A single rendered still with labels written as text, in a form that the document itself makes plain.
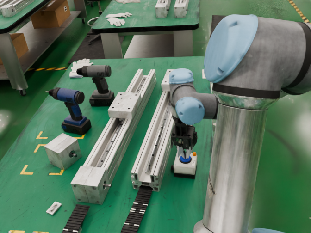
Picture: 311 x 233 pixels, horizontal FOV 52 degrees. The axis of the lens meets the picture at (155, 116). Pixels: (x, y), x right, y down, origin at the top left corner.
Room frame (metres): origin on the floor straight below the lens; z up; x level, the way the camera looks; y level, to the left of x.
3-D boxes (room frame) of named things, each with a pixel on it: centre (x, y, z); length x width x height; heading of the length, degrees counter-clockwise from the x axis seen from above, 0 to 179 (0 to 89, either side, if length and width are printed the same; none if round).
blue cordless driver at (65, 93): (1.26, 0.40, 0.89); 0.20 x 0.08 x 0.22; 63
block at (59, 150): (1.03, 0.39, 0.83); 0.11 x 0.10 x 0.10; 52
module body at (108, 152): (1.26, 0.13, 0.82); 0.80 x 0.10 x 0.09; 164
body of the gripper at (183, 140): (0.87, -0.09, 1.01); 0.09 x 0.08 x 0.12; 164
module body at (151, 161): (1.21, -0.05, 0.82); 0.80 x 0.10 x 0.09; 164
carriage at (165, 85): (1.45, -0.12, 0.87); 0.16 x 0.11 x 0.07; 164
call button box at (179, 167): (0.90, -0.09, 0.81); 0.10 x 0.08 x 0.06; 74
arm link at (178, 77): (0.88, -0.09, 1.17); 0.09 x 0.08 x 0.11; 4
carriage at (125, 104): (1.26, 0.13, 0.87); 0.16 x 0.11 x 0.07; 164
